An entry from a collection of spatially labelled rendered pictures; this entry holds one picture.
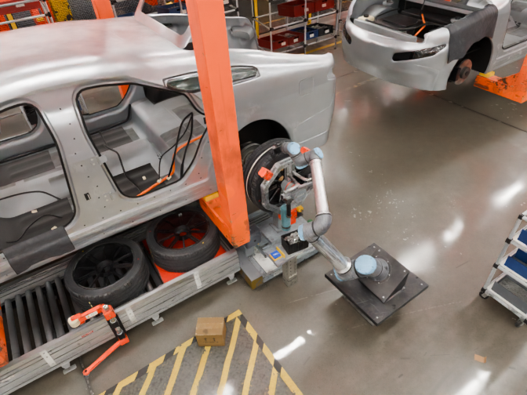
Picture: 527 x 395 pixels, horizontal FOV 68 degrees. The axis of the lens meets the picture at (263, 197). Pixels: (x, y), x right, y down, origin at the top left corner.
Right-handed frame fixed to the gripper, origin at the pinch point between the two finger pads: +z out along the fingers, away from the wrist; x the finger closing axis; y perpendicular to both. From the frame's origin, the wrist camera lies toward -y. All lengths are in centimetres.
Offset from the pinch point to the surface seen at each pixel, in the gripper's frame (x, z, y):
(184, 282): -65, 19, -118
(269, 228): -80, 50, -21
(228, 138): 32, -43, -42
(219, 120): 46, -51, -44
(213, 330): -101, -13, -118
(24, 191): 59, 95, -192
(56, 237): 20, 25, -179
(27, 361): -46, 8, -240
